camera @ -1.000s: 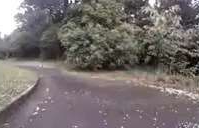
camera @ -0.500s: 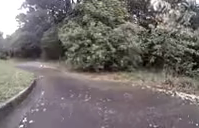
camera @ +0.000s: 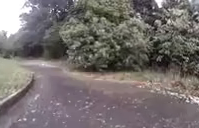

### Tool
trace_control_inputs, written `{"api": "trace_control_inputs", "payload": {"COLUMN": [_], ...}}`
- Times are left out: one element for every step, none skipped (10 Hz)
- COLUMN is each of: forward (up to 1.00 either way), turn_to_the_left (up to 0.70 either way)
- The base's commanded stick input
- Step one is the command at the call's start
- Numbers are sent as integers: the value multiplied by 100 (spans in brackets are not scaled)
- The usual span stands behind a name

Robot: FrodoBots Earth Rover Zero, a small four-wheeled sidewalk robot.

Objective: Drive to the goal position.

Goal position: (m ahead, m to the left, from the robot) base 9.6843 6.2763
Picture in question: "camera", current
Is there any wood of green trees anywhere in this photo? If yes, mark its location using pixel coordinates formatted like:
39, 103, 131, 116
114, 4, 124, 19
0, 0, 199, 75

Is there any dark asphalt road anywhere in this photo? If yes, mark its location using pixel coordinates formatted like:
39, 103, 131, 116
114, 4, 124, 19
0, 59, 199, 128

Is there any dry grass verge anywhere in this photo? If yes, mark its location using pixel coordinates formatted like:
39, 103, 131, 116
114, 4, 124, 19
63, 64, 199, 108

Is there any grey stone kerb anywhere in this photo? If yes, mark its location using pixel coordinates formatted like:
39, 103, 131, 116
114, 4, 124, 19
0, 71, 35, 118

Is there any grass lawn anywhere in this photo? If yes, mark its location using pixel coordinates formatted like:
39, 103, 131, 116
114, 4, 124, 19
0, 55, 33, 108

